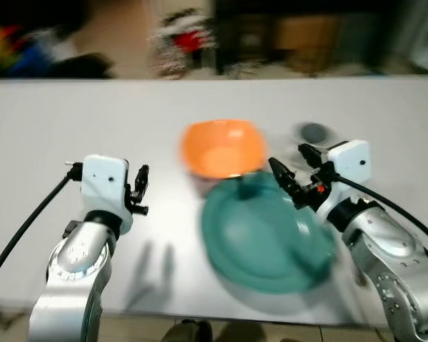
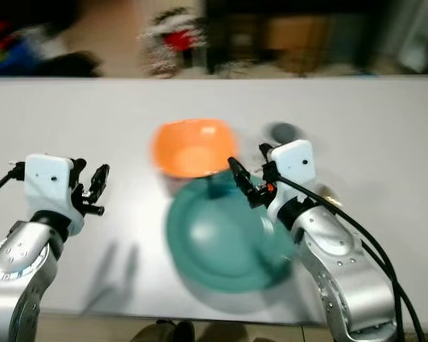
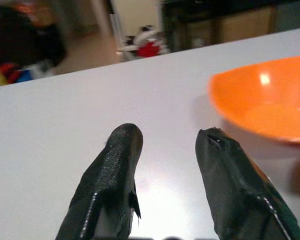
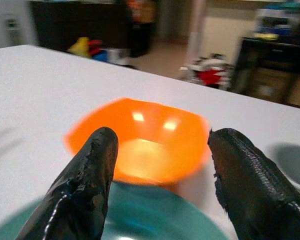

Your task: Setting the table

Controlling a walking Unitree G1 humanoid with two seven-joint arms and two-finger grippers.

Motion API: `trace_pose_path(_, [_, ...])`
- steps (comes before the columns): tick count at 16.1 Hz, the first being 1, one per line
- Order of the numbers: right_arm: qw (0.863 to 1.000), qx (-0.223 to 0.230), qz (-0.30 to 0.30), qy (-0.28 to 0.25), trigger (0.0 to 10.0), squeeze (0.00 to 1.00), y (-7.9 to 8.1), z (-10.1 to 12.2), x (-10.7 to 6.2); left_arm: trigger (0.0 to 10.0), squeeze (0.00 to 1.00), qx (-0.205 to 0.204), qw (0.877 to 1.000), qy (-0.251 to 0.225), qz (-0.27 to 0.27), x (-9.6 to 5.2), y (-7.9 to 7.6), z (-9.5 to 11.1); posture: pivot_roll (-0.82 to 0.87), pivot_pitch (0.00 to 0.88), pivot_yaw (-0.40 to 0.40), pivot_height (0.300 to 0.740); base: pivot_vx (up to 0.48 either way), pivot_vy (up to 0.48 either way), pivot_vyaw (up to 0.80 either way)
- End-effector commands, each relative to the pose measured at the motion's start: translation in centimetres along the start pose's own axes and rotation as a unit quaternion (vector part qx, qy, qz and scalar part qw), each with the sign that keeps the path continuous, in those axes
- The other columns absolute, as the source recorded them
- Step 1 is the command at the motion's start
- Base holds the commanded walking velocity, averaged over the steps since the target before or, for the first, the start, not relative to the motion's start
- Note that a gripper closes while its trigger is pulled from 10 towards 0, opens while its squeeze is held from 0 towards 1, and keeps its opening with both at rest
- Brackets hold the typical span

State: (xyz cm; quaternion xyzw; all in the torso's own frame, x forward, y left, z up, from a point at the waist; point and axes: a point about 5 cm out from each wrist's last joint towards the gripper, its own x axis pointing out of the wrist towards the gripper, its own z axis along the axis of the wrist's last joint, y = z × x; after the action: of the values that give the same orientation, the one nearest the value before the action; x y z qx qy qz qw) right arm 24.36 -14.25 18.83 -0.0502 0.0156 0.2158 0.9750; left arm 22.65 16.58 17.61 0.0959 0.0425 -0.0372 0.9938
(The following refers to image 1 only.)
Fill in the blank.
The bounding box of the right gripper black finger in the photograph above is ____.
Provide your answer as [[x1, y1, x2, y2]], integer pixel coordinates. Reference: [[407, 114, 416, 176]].
[[268, 157, 305, 209], [297, 142, 325, 170]]

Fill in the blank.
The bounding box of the grey mug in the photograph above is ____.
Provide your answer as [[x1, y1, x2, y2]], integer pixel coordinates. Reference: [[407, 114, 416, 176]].
[[291, 123, 340, 147]]

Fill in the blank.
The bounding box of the teal round plate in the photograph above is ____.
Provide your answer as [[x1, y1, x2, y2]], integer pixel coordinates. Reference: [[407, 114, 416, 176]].
[[201, 171, 336, 294]]

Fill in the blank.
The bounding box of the orange plastic bowl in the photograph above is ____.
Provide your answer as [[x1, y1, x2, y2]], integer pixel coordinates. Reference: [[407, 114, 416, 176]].
[[180, 119, 268, 179]]

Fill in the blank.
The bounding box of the brown cardboard box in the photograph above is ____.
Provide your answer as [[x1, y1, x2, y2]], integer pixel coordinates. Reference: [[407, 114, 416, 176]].
[[275, 14, 341, 72]]

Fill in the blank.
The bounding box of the small black bag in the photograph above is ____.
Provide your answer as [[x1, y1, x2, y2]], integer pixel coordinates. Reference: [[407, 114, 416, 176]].
[[55, 53, 115, 78]]

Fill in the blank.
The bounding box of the black cabinet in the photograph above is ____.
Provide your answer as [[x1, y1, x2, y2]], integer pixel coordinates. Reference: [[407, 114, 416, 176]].
[[214, 0, 428, 76]]

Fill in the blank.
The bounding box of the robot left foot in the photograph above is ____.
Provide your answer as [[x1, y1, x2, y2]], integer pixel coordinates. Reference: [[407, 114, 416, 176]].
[[160, 319, 214, 342]]

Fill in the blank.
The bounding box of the red and black clothes pile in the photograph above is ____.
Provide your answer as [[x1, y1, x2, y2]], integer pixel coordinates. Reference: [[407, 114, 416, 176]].
[[151, 9, 216, 78]]

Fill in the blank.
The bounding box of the blue item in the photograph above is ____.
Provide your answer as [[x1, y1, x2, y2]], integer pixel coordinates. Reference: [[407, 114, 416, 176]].
[[11, 39, 52, 76]]

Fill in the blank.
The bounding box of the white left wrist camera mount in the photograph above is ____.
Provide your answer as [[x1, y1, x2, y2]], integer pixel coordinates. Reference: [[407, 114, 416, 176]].
[[81, 155, 134, 234]]

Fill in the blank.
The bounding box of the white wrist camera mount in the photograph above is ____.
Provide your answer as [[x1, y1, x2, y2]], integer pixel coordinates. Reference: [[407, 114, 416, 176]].
[[317, 140, 372, 223], [81, 155, 134, 234]]

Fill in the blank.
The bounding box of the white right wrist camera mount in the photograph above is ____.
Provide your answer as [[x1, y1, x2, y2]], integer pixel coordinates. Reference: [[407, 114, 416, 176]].
[[317, 140, 372, 223]]

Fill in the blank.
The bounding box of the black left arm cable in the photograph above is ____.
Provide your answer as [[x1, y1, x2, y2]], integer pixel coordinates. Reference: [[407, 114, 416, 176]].
[[0, 162, 83, 289]]

